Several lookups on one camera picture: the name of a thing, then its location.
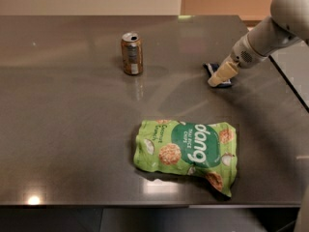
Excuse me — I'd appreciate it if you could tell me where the green rice chip bag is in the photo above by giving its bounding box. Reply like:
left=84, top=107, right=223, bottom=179
left=133, top=120, right=238, bottom=197

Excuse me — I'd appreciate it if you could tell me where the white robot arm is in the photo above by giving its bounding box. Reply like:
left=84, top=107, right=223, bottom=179
left=205, top=0, right=309, bottom=87

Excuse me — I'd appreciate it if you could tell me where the blue rxbar wrapper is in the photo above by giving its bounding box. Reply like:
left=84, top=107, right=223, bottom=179
left=203, top=63, right=232, bottom=88

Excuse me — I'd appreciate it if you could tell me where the grey side counter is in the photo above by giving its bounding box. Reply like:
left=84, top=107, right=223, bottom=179
left=271, top=42, right=309, bottom=109

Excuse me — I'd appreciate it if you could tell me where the orange soda can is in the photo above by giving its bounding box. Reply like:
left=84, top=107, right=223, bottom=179
left=121, top=32, right=143, bottom=75

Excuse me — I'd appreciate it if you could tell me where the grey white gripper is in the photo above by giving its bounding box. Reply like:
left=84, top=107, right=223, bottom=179
left=216, top=34, right=266, bottom=81

